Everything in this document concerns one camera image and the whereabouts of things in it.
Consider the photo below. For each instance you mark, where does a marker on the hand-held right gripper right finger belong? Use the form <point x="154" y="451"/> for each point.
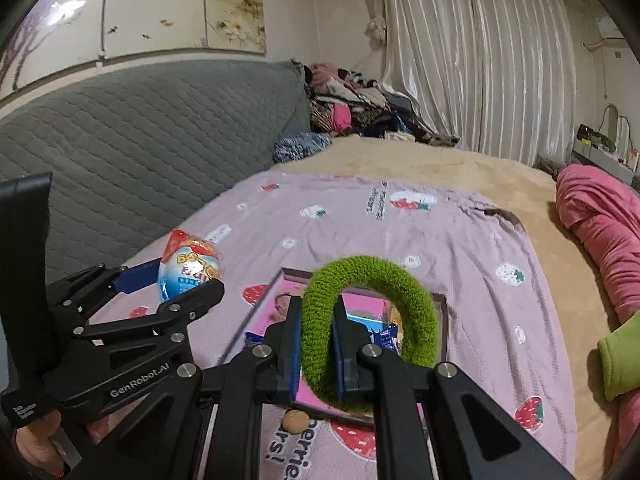
<point x="342" y="360"/>

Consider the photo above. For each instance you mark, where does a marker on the pink quilt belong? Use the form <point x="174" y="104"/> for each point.
<point x="600" y="220"/>

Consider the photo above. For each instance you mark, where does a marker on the person's left hand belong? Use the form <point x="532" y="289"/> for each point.
<point x="35" y="450"/>

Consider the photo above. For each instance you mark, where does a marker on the cluttered dresser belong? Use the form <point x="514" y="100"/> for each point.
<point x="595" y="152"/>

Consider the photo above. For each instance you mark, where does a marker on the white curtain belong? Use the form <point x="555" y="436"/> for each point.
<point x="475" y="60"/>

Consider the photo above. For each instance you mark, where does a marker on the grey quilted cover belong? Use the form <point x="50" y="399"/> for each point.
<point x="150" y="135"/>

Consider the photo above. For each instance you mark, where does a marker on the small tan walnut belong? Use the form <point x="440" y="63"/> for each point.
<point x="294" y="420"/>

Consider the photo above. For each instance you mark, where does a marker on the pile of clothes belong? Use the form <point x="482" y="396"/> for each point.
<point x="360" y="110"/>

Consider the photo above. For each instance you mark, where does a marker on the purple printed blanket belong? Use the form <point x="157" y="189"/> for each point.
<point x="350" y="230"/>

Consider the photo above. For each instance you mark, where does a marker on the white air conditioner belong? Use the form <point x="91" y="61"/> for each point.
<point x="610" y="27"/>

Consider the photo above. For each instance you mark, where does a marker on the pink tray box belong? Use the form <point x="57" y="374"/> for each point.
<point x="295" y="275"/>

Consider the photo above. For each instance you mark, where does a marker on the oval mirror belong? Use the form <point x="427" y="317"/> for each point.
<point x="610" y="125"/>

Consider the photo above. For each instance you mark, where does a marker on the beige bed sheet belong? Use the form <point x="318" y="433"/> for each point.
<point x="450" y="170"/>

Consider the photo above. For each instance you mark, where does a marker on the blue white toy egg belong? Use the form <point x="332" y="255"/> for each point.
<point x="192" y="265"/>

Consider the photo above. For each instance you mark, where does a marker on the blue patterned cloth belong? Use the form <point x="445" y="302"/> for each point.
<point x="300" y="146"/>

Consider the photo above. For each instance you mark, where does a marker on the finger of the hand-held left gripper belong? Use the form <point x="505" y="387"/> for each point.
<point x="135" y="277"/>
<point x="200" y="295"/>

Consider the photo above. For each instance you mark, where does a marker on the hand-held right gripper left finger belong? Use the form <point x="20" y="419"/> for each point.
<point x="294" y="360"/>

